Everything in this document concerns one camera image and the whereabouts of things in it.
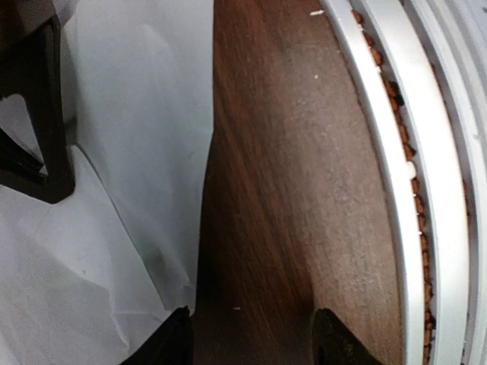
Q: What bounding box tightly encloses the translucent white wrapping paper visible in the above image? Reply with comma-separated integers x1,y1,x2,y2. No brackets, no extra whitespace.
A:
1,1,214,364

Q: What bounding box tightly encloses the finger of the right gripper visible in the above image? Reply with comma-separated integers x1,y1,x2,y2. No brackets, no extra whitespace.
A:
1,1,75,204

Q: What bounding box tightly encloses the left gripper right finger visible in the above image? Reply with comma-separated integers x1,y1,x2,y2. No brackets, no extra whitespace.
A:
312,308,379,365

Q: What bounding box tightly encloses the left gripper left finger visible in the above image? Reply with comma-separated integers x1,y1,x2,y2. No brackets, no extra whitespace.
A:
121,306,194,365

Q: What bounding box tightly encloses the aluminium front rail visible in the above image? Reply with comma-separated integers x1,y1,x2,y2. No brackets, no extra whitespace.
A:
323,1,486,364

